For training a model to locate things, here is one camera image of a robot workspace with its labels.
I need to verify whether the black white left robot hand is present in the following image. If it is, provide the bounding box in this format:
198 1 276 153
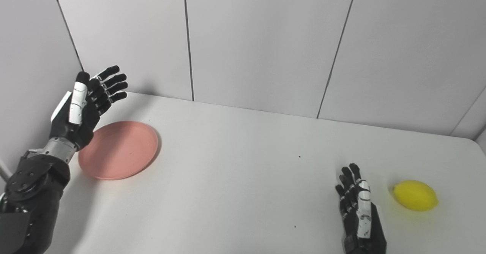
49 65 128 151

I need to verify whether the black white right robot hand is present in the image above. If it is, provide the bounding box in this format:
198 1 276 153
335 163 388 254

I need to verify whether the pink round plate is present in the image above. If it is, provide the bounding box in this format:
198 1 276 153
78 121 159 180

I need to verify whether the yellow lemon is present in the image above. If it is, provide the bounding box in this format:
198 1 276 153
392 180 439 211

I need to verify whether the white metal bar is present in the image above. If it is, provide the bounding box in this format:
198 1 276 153
0 158 11 181

